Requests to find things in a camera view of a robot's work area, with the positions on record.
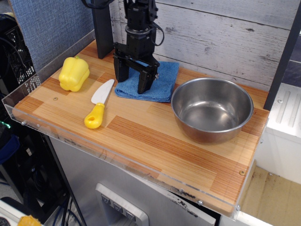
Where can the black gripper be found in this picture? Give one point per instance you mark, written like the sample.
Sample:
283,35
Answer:
137,53

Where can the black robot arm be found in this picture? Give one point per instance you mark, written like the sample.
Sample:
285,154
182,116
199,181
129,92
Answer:
140,15

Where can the blue cloth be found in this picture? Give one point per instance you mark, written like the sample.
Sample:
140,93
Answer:
161,89

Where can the yellow object at bottom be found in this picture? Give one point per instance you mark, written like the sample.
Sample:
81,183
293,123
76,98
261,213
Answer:
28,221

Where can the clear acrylic table guard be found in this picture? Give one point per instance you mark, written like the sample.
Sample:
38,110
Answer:
142,137

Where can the grey dispenser button panel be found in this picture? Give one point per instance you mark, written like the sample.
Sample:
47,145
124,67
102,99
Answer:
132,215

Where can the dark grey right post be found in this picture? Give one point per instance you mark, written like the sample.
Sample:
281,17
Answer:
284,60

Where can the blue fabric panel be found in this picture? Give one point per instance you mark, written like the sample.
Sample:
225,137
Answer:
53,29

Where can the black plastic crate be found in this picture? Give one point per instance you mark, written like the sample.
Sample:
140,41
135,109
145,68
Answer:
15,61

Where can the white ridged appliance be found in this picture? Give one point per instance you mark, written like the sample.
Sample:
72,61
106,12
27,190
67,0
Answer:
279,149

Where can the yellow handled toy knife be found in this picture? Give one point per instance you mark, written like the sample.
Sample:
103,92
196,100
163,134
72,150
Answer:
95,118

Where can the yellow toy bell pepper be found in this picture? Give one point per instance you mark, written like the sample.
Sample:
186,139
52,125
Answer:
73,74

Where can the stainless steel cabinet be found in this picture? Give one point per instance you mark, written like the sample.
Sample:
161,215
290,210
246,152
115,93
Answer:
95,182

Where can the metal bowl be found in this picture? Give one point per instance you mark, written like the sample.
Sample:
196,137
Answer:
211,110

